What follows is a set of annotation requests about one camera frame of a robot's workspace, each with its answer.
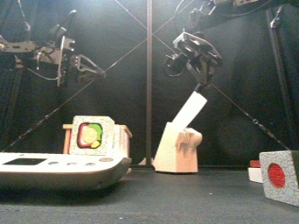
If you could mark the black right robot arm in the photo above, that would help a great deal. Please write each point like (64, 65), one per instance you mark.
(234, 11)

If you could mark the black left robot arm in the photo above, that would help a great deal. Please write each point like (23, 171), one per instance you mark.
(18, 46)

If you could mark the pale wooden knife holder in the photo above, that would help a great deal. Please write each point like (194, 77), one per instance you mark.
(175, 154)

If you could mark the speckled sushi block green filling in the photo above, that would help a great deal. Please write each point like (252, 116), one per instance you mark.
(90, 135)

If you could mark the red and white box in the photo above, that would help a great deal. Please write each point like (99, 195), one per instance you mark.
(123, 140)

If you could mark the white toy tablet device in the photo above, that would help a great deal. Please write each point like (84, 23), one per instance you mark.
(58, 172)

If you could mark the red and white nigiri toy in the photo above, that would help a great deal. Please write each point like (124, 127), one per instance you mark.
(255, 174)

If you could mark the speckled sushi block red centre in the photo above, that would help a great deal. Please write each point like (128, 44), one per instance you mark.
(276, 175)

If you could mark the black upright frame pole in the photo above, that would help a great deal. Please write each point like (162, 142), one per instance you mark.
(148, 96)

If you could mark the black frame side post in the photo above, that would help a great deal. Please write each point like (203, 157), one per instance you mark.
(286, 87)

